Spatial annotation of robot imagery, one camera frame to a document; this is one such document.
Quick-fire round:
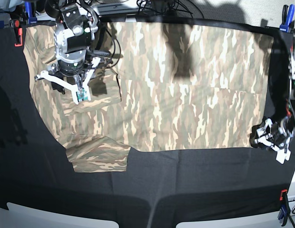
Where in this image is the red clamp top left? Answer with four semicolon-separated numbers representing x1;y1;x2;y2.
9;19;23;47

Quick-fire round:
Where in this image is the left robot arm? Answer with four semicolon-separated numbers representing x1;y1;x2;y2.
273;22;295;148

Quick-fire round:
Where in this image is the camouflage t-shirt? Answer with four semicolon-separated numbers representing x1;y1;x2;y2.
23;22;274;173

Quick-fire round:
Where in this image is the black cable bundle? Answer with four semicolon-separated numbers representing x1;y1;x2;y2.
136;0;195;18

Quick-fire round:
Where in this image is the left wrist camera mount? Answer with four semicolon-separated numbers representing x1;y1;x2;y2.
253;116;294;164

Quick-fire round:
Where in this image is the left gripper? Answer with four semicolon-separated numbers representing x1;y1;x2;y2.
270;123;292;147

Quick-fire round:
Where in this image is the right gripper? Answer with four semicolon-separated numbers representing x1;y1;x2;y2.
58;57;85;76

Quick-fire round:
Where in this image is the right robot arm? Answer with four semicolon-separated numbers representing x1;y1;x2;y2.
45;0;116;77

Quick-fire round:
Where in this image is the blue clamp top right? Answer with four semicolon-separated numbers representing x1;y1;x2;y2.
279;4;295;33

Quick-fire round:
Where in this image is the clamp bottom right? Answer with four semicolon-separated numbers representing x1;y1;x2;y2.
278;189;290;227

